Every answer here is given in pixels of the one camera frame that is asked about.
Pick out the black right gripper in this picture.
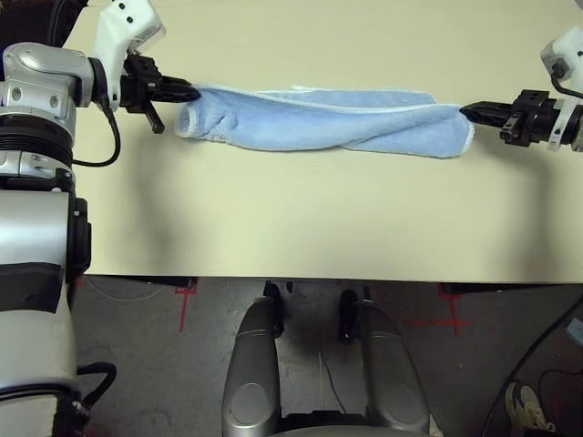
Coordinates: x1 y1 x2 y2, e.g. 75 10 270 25
459 89 559 147

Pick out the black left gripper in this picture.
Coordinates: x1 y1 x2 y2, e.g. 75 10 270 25
120 53 203 136

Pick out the light blue towel white trim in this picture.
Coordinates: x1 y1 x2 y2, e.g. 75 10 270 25
174 83 476 159

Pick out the white sneaker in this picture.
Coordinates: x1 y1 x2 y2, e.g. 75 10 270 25
505 381 557 433

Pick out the robot waist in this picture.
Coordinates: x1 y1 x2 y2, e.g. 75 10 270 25
272 409 443 437

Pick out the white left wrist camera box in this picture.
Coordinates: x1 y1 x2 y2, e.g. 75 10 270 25
93 0 168 113

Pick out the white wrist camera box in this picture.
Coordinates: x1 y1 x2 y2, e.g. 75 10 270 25
93 0 168 113
540 26 583 152

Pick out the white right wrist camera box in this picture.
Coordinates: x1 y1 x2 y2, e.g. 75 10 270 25
540 26 583 152

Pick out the thin white floor wire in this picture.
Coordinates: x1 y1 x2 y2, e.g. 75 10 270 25
85 275 154 302

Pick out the thin black floor cable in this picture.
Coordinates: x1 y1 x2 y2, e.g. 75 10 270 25
320 350 348 413

